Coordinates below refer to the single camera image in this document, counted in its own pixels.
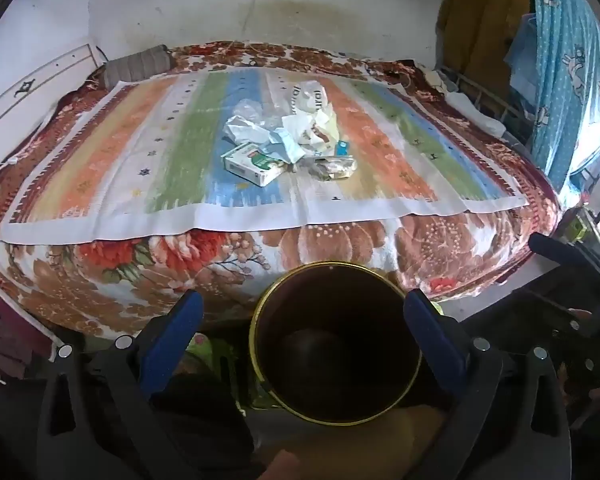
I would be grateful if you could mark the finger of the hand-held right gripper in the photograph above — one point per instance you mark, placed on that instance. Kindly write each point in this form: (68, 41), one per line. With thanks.
(555, 250)

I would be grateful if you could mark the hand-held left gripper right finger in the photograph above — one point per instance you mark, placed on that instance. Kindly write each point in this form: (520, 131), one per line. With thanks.
(432, 332)

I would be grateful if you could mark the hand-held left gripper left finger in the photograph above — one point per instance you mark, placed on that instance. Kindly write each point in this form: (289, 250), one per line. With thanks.
(176, 332)

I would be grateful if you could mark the brown bin with gold rim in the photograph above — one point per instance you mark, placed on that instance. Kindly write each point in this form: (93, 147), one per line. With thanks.
(335, 350)

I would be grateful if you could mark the white carton box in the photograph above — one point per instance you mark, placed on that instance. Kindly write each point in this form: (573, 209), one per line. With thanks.
(252, 165)

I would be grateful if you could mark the brown snack wrapper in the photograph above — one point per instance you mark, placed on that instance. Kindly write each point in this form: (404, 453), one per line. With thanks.
(332, 167)

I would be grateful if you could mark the small blue packet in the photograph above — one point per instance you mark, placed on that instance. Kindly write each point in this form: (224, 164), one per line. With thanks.
(341, 148)

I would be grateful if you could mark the white tissue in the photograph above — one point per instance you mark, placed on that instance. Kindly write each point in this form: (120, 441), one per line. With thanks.
(245, 132)

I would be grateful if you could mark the clear plastic bag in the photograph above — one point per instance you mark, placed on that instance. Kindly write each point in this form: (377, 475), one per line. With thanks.
(246, 110)

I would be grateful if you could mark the white printed plastic bag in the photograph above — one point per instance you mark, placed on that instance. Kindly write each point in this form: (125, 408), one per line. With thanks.
(307, 97)

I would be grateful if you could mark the green cartoon floor mat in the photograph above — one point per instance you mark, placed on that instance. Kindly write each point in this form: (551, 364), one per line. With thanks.
(435, 309)
(220, 360)

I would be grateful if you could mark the green box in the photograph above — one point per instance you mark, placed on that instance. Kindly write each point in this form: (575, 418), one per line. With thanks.
(575, 224)

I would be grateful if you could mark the floral brown blanket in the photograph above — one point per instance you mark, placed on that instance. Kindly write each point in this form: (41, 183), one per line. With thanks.
(190, 270)

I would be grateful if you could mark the person's mustard trouser leg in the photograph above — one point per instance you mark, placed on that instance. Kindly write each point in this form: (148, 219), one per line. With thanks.
(370, 445)

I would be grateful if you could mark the blue dotted curtain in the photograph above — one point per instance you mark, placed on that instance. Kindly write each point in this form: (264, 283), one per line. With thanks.
(565, 95)

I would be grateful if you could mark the white foam pillow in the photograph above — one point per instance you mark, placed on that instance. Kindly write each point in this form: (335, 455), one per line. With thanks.
(475, 112)

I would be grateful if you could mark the maroon bed skirt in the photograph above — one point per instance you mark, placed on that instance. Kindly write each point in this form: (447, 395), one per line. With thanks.
(10, 330)

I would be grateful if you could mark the striped colourful mat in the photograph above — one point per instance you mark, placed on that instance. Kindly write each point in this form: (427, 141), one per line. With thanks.
(130, 160)

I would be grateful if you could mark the light blue hanging garment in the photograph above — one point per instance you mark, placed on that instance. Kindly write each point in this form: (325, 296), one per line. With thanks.
(522, 60)

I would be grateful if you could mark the white extension socket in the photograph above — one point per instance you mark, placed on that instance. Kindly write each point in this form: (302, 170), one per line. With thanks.
(433, 78)

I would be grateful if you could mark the mustard hanging coat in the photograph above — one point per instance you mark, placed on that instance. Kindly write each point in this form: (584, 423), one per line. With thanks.
(485, 25)

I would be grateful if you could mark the grey striped pillow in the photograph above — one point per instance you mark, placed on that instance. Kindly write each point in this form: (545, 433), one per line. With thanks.
(137, 64)

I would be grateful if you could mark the white headboard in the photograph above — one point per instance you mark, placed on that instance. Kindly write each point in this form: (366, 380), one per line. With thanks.
(35, 85)

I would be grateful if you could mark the metal bed frame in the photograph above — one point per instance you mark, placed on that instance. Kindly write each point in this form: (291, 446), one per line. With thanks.
(480, 95)

